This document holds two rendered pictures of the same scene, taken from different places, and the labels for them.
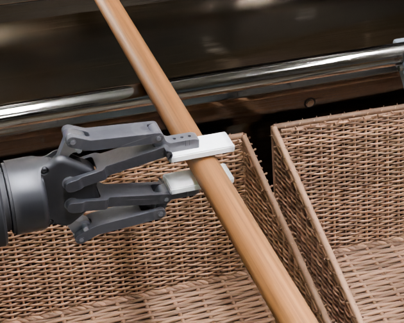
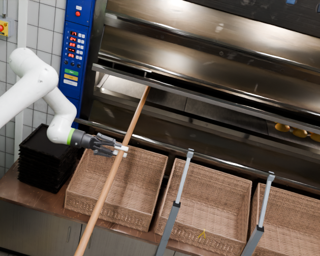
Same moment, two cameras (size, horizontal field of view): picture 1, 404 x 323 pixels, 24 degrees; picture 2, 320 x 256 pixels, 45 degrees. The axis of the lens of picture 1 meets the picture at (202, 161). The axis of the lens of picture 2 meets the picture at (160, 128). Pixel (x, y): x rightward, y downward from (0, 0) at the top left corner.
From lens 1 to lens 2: 1.16 m
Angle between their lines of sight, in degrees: 16
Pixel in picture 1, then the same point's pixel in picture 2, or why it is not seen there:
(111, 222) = (100, 153)
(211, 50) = (166, 133)
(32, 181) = (88, 139)
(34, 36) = (127, 113)
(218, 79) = (144, 138)
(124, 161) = (105, 143)
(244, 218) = (117, 162)
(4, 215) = (80, 142)
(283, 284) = (112, 174)
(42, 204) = (88, 144)
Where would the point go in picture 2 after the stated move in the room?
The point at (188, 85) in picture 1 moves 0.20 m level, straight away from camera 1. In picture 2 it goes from (137, 137) to (153, 123)
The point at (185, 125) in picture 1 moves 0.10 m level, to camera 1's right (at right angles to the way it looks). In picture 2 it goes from (124, 143) to (139, 151)
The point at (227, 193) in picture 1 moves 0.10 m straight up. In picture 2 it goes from (118, 157) to (121, 141)
